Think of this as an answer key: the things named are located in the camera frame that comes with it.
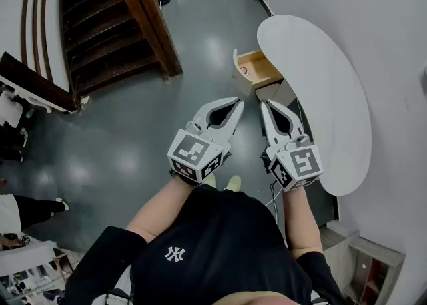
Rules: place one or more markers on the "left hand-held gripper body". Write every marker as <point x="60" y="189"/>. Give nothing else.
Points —
<point x="188" y="150"/>

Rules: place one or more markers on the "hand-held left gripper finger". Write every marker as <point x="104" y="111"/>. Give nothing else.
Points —
<point x="235" y="123"/>
<point x="203" y="111"/>

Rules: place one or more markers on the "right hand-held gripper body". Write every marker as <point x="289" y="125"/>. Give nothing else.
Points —
<point x="302" y="163"/>

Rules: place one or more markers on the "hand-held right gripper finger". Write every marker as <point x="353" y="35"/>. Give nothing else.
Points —
<point x="293" y="120"/>
<point x="268" y="123"/>

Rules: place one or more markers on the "wooden drawer with white front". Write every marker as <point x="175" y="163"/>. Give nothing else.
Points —
<point x="255" y="71"/>

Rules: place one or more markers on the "person's right forearm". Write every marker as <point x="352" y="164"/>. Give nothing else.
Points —
<point x="302" y="223"/>

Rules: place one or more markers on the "person's left forearm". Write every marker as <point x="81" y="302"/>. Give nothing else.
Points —
<point x="160" y="207"/>

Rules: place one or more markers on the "white oval dressing table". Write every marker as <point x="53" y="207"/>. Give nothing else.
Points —
<point x="317" y="96"/>

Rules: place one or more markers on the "person's left pale shoe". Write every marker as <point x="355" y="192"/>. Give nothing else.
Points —
<point x="210" y="180"/>

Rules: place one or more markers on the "person's pale shoe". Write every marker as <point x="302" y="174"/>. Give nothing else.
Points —
<point x="210" y="180"/>
<point x="233" y="183"/>

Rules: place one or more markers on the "person's right pale shoe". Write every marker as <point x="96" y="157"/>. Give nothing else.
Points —
<point x="233" y="183"/>

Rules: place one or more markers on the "person's black t-shirt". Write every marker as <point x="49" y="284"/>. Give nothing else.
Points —
<point x="217" y="247"/>

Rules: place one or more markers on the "dark wooden staircase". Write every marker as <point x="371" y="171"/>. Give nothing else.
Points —
<point x="110" y="26"/>

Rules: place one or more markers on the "grey wooden cabinet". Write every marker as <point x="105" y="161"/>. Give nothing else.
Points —
<point x="370" y="273"/>

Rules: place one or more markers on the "dark wooden banister board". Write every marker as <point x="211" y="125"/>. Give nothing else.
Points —
<point x="36" y="85"/>

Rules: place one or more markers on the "white cloth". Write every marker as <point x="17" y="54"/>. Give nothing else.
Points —
<point x="9" y="108"/>

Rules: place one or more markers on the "white cluttered table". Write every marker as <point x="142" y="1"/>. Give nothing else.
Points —
<point x="26" y="260"/>

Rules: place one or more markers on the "brown curved wall handrails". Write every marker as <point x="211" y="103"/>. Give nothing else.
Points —
<point x="33" y="13"/>

